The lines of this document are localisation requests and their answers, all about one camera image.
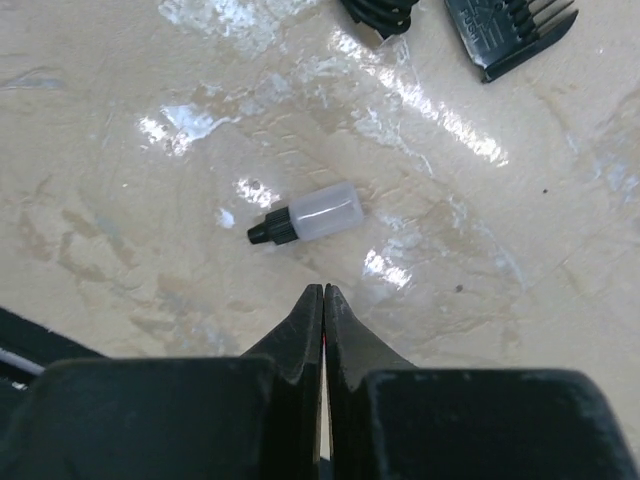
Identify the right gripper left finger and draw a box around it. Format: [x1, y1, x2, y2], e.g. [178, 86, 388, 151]
[1, 285, 323, 479]

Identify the small oil bottle black cap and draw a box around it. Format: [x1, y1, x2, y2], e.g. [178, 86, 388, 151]
[247, 182, 364, 245]

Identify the black charging cable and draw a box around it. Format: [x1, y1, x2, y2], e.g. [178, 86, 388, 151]
[340, 0, 421, 38]

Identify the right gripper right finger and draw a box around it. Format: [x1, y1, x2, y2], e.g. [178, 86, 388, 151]
[323, 285, 639, 479]

